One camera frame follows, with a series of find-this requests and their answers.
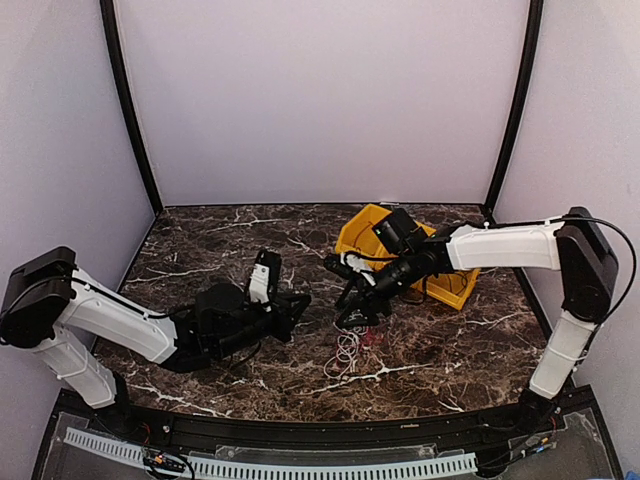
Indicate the yellow bin right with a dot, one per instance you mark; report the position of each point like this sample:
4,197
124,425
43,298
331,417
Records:
453,289

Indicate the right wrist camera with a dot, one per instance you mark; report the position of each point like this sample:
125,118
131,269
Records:
349,267

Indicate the right black frame post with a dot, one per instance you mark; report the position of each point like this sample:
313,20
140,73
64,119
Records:
521,89

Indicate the black frame post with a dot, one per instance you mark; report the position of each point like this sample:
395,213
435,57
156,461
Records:
126,102
521,89

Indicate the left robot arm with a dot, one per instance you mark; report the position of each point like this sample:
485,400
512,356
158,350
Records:
49,297

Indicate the yellow bin middle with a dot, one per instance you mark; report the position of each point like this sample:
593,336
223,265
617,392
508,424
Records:
413,238

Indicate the white slotted cable duct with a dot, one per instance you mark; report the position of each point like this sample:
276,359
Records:
198,466

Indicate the yellow bin left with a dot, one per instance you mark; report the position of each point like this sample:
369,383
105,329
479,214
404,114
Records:
358,235

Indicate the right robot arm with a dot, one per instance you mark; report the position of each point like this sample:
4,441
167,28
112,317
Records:
572,244

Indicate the left black frame post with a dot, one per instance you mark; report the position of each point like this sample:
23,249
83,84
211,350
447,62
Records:
126,102

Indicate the yellow bin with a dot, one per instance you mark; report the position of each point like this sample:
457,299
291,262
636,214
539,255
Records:
413,238
358,235
453,289

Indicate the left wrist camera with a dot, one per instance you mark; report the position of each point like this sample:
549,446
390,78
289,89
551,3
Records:
263,282

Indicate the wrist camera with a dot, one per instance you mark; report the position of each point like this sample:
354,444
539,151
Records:
349,267
263,282

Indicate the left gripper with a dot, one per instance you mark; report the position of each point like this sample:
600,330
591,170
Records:
287,316

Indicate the black front rail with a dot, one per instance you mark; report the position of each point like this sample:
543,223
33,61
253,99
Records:
203,433

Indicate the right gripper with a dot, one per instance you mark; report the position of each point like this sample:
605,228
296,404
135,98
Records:
360,301

